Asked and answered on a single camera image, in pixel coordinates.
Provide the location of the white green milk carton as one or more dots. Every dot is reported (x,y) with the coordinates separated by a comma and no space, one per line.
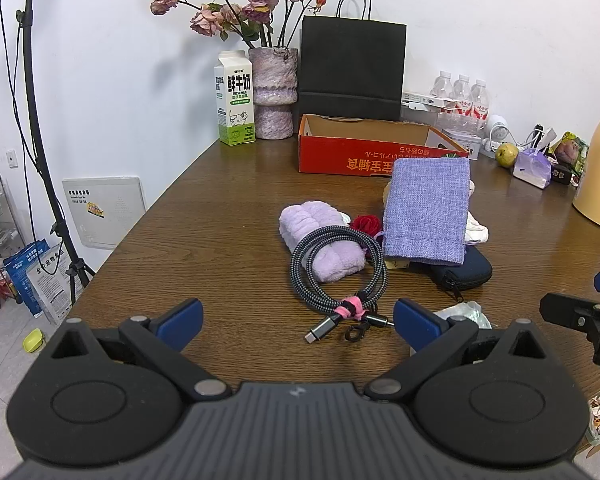
(235,105)

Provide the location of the purple tissue pack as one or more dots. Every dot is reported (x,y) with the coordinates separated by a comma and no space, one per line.
(530,167)

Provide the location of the yellow green apple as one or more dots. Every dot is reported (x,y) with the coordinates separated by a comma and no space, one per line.
(507,155)

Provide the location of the red cardboard box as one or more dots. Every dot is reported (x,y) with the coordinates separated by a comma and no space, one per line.
(340,157)

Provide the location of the white wall socket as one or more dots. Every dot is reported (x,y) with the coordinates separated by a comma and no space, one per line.
(12,158)

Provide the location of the small white desk fan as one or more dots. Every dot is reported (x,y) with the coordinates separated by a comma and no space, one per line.
(499,130)

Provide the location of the white printed floor bag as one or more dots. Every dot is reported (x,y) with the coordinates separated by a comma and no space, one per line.
(55,290)

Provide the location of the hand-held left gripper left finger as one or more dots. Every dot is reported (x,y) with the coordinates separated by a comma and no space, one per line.
(182,322)

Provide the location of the lavender fluffy towel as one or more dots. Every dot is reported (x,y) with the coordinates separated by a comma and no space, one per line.
(310,220)

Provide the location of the white flat carton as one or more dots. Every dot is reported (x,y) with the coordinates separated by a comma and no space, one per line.
(420,98)

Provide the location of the dark snack packet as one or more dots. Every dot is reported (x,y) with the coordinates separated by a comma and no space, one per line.
(561,174)

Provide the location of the black paper bag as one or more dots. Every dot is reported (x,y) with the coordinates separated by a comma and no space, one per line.
(352,60)

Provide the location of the red artificial rose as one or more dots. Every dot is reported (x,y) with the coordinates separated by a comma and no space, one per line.
(365,224)

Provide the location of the white cloth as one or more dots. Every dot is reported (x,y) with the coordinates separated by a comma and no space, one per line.
(477,232)

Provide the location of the iridescent plastic wrapper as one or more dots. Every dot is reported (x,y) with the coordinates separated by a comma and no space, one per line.
(467,312)

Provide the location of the blue white floor bag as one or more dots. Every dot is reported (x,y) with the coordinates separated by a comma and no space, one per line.
(17,270)

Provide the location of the silver printed tin box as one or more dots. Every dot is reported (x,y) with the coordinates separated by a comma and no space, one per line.
(467,142)

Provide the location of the blue linen pouch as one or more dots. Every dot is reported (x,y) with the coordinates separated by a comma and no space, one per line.
(425,210)

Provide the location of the navy zipper case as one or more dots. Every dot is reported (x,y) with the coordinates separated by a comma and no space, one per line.
(472,272)

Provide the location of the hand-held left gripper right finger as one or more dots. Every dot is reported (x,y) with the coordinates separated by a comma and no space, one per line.
(415,322)

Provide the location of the green snack packet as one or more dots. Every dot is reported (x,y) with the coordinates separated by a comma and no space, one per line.
(569,152)

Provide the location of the black light stand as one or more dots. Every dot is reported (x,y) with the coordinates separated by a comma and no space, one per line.
(75,265)

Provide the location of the clear water bottle red label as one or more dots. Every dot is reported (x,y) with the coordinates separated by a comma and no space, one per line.
(462,87)
(442,85)
(480,97)

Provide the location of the pink mottled vase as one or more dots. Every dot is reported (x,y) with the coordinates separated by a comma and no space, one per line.
(272,85)

